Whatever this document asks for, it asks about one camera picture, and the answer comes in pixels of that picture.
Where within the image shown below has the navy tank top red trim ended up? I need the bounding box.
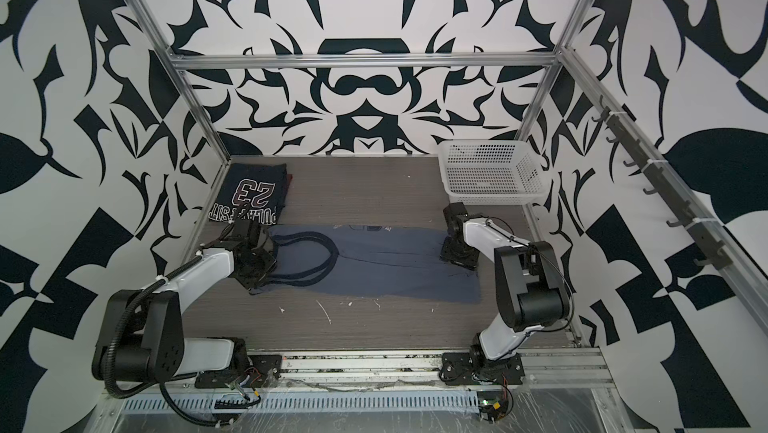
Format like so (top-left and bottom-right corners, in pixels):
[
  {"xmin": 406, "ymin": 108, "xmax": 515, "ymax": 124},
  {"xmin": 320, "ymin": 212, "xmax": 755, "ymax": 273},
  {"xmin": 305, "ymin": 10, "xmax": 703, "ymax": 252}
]
[{"xmin": 207, "ymin": 164, "xmax": 292, "ymax": 226}]

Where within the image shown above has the blue-grey tank top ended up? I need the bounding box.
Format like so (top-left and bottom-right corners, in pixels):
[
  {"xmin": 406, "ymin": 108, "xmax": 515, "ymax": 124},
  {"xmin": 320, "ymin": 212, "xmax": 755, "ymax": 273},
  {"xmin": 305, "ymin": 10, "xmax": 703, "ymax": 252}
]
[{"xmin": 251, "ymin": 225, "xmax": 481, "ymax": 304}]

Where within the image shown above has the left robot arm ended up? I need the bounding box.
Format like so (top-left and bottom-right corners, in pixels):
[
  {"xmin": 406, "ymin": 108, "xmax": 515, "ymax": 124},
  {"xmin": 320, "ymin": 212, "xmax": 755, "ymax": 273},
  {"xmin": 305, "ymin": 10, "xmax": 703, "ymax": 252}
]
[{"xmin": 91, "ymin": 218, "xmax": 276, "ymax": 399}]

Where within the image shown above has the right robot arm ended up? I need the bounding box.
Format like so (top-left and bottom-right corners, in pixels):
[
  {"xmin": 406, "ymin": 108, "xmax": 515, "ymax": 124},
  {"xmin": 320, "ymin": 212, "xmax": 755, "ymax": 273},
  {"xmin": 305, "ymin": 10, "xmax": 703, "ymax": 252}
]
[{"xmin": 441, "ymin": 203, "xmax": 573, "ymax": 382}]

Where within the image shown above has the white plastic laundry basket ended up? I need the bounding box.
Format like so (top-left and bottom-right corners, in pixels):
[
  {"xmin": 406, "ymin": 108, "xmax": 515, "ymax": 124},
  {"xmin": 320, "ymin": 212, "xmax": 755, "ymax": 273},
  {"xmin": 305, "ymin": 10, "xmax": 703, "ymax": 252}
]
[{"xmin": 438, "ymin": 140, "xmax": 551, "ymax": 206}]

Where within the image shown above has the small green circuit board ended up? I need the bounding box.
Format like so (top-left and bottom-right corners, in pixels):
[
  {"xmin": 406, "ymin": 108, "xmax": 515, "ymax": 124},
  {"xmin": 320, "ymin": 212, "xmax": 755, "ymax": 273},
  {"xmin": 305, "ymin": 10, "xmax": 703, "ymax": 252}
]
[{"xmin": 477, "ymin": 388, "xmax": 514, "ymax": 423}]

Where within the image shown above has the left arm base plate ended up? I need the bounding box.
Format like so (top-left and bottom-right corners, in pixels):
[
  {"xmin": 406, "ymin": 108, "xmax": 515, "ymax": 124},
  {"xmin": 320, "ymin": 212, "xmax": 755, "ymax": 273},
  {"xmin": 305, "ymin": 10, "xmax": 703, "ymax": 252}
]
[{"xmin": 194, "ymin": 354, "xmax": 283, "ymax": 389}]

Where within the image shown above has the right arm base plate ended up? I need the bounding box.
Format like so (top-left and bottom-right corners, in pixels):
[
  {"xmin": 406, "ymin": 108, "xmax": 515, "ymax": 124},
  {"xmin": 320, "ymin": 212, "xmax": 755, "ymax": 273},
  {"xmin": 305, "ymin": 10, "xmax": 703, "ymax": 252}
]
[{"xmin": 438, "ymin": 350, "xmax": 525, "ymax": 386}]

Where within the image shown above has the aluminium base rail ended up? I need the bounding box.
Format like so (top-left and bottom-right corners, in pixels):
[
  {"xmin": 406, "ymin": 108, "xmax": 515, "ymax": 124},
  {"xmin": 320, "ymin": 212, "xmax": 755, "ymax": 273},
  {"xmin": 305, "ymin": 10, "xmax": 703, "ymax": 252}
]
[{"xmin": 104, "ymin": 347, "xmax": 613, "ymax": 395}]

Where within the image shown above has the white slotted cable duct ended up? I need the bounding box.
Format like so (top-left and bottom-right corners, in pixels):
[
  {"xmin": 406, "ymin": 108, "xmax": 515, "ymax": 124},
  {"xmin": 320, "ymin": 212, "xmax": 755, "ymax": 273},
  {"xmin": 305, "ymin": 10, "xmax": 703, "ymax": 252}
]
[{"xmin": 122, "ymin": 389, "xmax": 484, "ymax": 415}]

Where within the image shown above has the aluminium frame crossbar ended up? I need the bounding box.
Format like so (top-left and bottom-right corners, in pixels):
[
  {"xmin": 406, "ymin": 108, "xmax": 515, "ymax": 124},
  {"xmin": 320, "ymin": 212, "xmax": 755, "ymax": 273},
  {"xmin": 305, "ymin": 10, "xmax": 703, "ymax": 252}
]
[{"xmin": 170, "ymin": 52, "xmax": 556, "ymax": 71}]

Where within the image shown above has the wall hook rail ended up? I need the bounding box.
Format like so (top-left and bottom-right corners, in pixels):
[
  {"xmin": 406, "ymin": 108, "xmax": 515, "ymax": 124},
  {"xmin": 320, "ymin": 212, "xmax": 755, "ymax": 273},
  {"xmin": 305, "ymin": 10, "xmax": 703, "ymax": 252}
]
[{"xmin": 596, "ymin": 95, "xmax": 734, "ymax": 270}]

